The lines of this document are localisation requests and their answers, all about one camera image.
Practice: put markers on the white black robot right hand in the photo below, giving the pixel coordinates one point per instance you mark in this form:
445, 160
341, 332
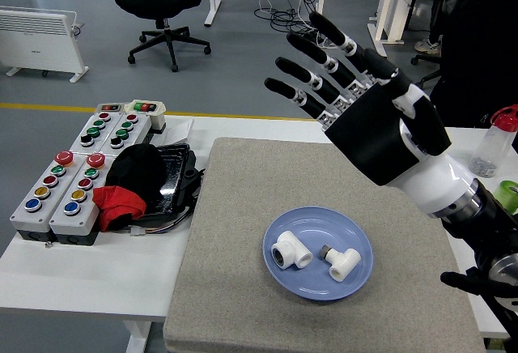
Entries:
376, 134

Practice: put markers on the white tee pipe threaded stub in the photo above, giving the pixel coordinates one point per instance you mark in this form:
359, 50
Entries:
344, 264

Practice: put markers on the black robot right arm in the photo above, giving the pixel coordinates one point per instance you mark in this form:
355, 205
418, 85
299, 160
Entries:
485, 223

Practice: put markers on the blue round plate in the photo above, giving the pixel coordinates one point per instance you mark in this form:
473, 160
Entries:
315, 284

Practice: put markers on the clear bottle red cap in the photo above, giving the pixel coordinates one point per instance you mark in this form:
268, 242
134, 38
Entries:
491, 146

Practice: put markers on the person in black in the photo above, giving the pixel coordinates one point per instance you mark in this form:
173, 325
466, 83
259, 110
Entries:
477, 45

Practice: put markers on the green tape roll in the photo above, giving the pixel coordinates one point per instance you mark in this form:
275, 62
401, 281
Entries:
510, 195

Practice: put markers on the grey-brown mat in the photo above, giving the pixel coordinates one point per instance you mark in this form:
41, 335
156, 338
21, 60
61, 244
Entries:
226, 247

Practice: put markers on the white paper sheet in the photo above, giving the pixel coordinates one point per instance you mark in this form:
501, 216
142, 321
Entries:
180, 130

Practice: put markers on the black glossy tray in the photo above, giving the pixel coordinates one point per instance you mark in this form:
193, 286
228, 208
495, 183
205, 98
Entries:
174, 175

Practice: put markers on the black cloth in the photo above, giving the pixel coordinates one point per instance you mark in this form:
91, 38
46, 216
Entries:
137, 171

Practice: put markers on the four-button control box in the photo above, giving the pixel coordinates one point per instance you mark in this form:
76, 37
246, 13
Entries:
106, 134
134, 135

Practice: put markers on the red cloth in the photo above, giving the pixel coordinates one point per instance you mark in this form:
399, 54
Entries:
117, 204

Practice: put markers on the white table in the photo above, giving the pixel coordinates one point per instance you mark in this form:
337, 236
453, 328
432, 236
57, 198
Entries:
101, 272

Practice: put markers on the five-button control box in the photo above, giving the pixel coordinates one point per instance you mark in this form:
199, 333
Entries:
24, 220
60, 224

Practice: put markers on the white panel heater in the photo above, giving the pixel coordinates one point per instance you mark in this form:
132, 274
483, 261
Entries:
36, 41

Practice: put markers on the white desk frame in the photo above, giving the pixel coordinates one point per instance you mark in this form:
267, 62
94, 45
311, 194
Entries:
390, 5

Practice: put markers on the cream switch box green red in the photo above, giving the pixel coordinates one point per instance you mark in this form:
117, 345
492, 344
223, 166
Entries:
158, 120

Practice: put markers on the small grey switch box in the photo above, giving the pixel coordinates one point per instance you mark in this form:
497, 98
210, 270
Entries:
110, 107

